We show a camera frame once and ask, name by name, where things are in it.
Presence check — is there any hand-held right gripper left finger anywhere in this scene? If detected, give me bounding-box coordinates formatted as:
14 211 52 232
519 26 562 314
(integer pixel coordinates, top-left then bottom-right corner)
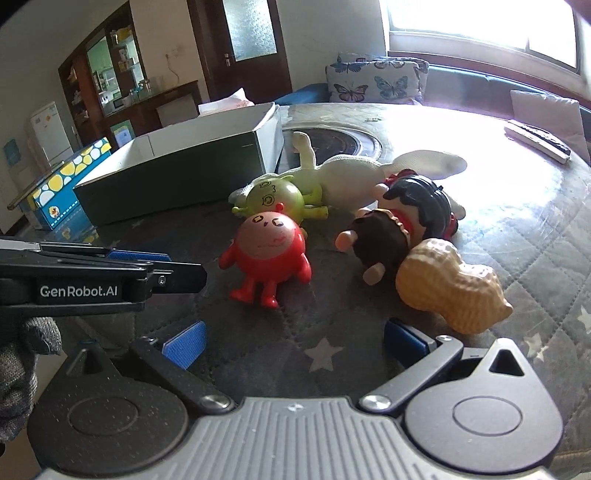
69 320 235 415

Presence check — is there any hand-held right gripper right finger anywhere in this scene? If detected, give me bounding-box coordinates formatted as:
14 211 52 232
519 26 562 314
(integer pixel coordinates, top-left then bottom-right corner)
360 318 539 414

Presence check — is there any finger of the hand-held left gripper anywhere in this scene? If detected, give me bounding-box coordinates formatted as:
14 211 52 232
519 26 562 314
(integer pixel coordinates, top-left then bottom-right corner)
41 244 171 264
149 262 208 294

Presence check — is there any tan peanut toy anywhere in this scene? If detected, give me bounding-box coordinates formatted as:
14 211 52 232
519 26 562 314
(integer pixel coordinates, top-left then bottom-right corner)
396 239 514 335

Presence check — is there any red round toy figure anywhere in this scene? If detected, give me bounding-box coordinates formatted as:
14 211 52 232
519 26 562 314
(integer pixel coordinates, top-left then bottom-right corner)
218 211 312 309

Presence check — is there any grey cardboard box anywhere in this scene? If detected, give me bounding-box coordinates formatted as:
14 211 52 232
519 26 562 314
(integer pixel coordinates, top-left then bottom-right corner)
73 102 284 227

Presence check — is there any black-haired doll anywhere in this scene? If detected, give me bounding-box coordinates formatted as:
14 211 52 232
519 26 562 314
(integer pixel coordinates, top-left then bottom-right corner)
335 168 467 286

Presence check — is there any green round toy figure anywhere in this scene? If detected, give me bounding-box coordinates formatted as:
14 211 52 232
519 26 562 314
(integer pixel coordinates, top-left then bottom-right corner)
228 173 329 229

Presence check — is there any white plush toy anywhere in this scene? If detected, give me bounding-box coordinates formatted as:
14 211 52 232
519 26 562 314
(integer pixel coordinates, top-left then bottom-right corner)
291 131 469 217

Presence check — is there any person's left hand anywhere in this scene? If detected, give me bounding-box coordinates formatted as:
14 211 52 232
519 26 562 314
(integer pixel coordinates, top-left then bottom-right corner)
0 316 64 445

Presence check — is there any blue yellow spotted box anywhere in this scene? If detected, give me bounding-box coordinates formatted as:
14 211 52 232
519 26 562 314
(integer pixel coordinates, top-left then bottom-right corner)
9 137 114 232

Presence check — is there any small blue framed carton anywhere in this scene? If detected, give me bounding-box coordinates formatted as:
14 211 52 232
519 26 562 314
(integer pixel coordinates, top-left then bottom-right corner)
110 120 136 149

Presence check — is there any white refrigerator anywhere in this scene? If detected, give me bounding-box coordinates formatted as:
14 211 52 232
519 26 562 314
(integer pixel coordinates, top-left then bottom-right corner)
30 102 77 169

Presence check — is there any water dispenser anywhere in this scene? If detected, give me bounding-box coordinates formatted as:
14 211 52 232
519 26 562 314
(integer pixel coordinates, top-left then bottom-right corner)
2 138 29 188

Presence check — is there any dark wooden cabinet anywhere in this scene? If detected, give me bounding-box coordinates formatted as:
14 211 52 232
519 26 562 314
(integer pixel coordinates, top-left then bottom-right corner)
58 16 200 149

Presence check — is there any pink white tissue pack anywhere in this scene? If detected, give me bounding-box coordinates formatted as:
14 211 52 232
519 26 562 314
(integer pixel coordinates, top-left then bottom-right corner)
198 89 256 116

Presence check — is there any round built-in table stove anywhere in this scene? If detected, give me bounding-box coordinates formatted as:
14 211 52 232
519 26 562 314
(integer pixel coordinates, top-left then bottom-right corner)
281 127 384 161

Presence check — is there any dark wooden door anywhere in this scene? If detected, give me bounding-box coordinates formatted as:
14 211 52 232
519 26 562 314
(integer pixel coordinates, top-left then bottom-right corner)
187 0 294 104

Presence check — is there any white remote control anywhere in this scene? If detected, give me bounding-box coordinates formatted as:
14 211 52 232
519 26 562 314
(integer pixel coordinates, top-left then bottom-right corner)
503 119 572 164

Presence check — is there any butterfly print pillow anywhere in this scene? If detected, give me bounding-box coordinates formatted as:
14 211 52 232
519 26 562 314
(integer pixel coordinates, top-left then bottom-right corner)
325 53 430 104

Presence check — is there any blue sofa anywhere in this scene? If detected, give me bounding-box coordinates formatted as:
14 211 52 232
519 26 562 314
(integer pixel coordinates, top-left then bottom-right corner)
274 62 591 121

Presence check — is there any white pillow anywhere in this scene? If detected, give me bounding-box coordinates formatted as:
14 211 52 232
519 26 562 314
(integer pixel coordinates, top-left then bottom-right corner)
510 90 591 158

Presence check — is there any window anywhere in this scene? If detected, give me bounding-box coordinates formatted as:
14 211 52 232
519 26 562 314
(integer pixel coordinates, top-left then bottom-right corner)
379 0 583 75

